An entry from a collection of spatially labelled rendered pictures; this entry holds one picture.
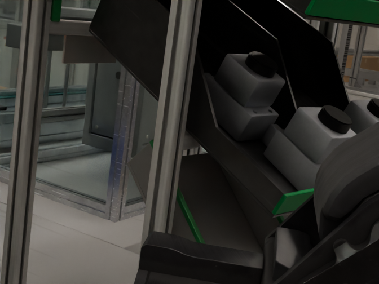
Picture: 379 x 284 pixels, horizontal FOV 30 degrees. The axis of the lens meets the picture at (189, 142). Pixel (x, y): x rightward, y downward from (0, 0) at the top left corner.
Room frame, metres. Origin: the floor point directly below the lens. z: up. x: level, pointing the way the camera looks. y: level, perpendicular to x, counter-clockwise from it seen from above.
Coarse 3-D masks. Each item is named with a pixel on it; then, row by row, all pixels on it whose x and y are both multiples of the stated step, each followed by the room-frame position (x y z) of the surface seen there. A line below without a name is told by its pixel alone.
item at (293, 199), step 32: (128, 0) 0.68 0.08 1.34; (160, 0) 0.76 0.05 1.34; (224, 0) 0.77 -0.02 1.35; (96, 32) 0.71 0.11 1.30; (128, 32) 0.68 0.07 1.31; (160, 32) 0.65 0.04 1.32; (224, 32) 0.76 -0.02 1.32; (256, 32) 0.74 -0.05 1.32; (128, 64) 0.67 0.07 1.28; (160, 64) 0.65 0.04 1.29; (192, 96) 0.62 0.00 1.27; (288, 96) 0.70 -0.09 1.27; (192, 128) 0.61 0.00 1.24; (224, 160) 0.59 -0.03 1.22; (256, 160) 0.62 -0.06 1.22; (256, 192) 0.56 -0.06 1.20; (288, 192) 0.59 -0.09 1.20
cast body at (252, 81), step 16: (224, 64) 0.65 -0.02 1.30; (240, 64) 0.64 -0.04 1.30; (256, 64) 0.64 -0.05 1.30; (272, 64) 0.65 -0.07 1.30; (208, 80) 0.66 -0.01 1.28; (224, 80) 0.65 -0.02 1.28; (240, 80) 0.64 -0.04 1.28; (256, 80) 0.63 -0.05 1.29; (272, 80) 0.64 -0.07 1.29; (224, 96) 0.65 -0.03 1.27; (240, 96) 0.64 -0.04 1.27; (256, 96) 0.64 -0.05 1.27; (272, 96) 0.66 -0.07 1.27; (224, 112) 0.65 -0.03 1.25; (240, 112) 0.63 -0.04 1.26; (256, 112) 0.64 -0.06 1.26; (272, 112) 0.65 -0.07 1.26; (224, 128) 0.64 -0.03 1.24; (240, 128) 0.63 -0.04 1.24; (256, 128) 0.64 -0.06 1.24
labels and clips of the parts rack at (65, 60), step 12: (60, 0) 0.71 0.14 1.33; (60, 12) 0.71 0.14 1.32; (72, 36) 0.75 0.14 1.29; (84, 36) 0.76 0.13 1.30; (72, 48) 0.75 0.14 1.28; (84, 48) 0.76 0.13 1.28; (96, 48) 0.78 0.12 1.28; (72, 60) 0.75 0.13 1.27; (84, 60) 0.77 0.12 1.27; (96, 60) 0.78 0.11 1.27; (108, 60) 0.80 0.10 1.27
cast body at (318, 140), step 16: (304, 112) 0.61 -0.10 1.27; (320, 112) 0.61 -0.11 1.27; (336, 112) 0.61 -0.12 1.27; (272, 128) 0.65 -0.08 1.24; (288, 128) 0.62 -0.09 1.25; (304, 128) 0.61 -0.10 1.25; (320, 128) 0.60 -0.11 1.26; (336, 128) 0.60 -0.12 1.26; (272, 144) 0.63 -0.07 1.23; (288, 144) 0.62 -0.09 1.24; (304, 144) 0.60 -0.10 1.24; (320, 144) 0.59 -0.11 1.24; (336, 144) 0.60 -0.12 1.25; (272, 160) 0.63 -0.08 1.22; (288, 160) 0.61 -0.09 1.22; (304, 160) 0.60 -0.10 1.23; (320, 160) 0.59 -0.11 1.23; (288, 176) 0.61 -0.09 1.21; (304, 176) 0.60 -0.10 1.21
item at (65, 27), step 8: (56, 24) 0.71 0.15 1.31; (64, 24) 0.72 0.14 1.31; (72, 24) 0.73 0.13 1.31; (80, 24) 0.74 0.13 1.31; (88, 24) 0.75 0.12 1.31; (56, 32) 0.71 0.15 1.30; (64, 32) 0.72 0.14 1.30; (72, 32) 0.73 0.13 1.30; (80, 32) 0.74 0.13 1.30; (88, 32) 0.75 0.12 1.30; (184, 136) 0.61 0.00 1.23; (184, 144) 0.62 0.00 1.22; (192, 144) 0.63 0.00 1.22
